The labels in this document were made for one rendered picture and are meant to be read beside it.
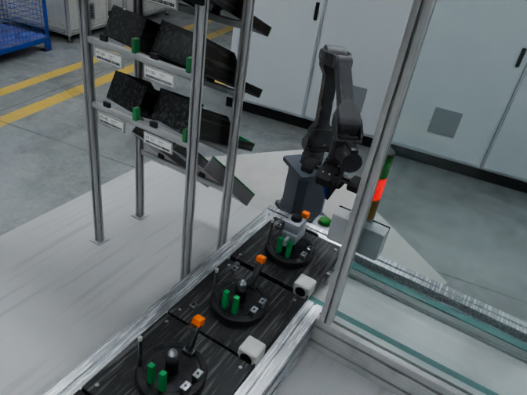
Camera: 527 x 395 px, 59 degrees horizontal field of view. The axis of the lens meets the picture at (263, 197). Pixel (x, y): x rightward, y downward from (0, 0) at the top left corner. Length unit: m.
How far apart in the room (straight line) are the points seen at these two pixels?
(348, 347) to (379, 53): 3.20
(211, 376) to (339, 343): 0.34
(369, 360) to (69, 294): 0.78
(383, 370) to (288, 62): 3.45
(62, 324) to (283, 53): 3.44
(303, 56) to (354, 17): 0.54
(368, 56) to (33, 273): 3.30
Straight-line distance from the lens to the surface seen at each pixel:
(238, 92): 1.15
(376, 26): 4.07
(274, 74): 4.39
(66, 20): 6.24
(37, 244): 1.51
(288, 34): 4.27
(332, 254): 1.35
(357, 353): 1.19
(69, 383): 1.04
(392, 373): 1.19
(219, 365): 1.03
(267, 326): 1.12
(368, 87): 4.19
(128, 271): 1.38
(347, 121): 1.27
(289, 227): 1.24
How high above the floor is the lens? 1.80
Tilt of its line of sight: 33 degrees down
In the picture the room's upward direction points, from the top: 9 degrees clockwise
